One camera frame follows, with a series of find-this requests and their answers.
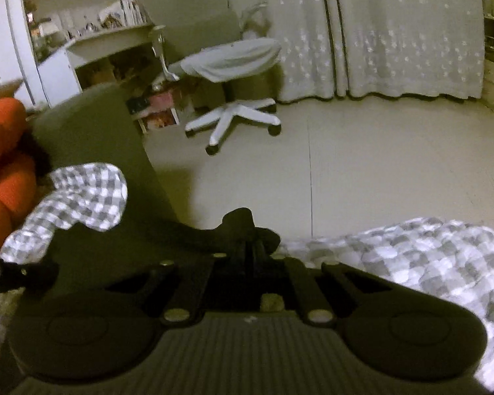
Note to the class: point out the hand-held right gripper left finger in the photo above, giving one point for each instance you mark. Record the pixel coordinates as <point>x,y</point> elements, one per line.
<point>234,271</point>

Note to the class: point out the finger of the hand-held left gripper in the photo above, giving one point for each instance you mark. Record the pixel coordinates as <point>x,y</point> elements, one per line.
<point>41,276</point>

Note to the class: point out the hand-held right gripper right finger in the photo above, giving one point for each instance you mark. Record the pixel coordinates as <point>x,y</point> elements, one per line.
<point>260,271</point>

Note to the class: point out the black garment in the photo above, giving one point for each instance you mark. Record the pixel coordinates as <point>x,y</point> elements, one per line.
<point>148,251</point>

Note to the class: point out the dark green sofa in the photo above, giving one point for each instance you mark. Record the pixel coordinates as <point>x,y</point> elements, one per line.
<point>98,140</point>

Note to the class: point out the grey white checkered blanket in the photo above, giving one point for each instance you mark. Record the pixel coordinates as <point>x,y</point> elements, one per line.
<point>415,263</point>

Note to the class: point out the pink storage box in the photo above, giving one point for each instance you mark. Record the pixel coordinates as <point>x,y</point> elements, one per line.
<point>162,102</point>

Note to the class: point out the white pillow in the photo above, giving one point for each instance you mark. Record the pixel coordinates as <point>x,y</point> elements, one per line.
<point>0,88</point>

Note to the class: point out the white grey office chair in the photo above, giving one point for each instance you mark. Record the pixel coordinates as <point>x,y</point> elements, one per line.
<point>226,57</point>

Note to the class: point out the star print curtain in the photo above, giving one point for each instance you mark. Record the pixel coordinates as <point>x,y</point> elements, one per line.
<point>411,28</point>
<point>296,33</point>

